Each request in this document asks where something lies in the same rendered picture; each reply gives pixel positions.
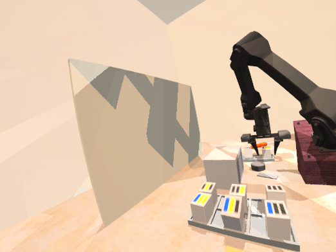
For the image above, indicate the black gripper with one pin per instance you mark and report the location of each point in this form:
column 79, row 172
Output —
column 263, row 130

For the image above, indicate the black short cylinder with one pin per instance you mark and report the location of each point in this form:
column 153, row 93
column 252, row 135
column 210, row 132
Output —
column 258, row 166

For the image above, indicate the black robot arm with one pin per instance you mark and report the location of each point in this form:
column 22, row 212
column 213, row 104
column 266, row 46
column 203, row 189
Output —
column 318, row 104

